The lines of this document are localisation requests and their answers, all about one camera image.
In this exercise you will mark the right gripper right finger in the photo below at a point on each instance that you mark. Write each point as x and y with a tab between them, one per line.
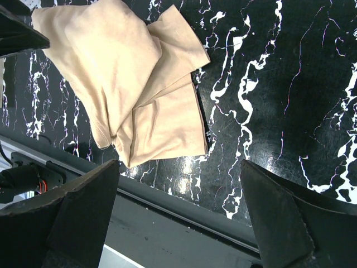
294	226

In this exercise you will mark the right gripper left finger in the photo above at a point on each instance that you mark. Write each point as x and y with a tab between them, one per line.
63	227

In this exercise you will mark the black marble mat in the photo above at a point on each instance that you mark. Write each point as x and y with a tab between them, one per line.
280	91

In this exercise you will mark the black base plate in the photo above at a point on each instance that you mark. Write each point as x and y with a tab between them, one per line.
156	229

